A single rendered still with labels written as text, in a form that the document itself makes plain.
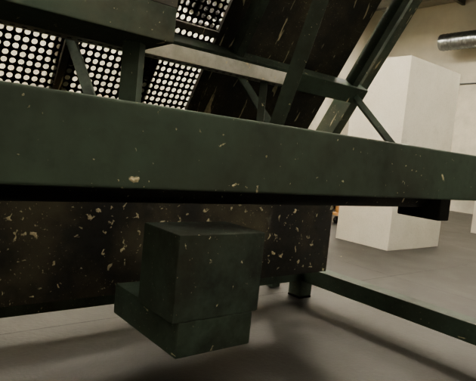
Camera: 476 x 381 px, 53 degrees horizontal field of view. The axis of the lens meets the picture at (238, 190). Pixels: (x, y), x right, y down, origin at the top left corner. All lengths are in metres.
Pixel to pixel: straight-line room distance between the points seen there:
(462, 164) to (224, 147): 0.56
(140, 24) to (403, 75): 3.85
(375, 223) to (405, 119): 0.98
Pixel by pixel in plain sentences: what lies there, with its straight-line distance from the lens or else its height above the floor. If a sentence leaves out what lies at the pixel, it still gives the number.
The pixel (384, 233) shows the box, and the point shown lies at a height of 0.15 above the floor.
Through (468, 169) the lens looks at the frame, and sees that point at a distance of 1.04.
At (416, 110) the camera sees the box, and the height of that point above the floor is 1.29.
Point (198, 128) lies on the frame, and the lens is 0.55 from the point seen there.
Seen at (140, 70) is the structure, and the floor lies 0.89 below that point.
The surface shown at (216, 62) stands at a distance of 1.43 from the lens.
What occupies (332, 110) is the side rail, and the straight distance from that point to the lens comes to 2.58.
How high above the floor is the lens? 0.75
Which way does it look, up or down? 4 degrees down
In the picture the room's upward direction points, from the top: 6 degrees clockwise
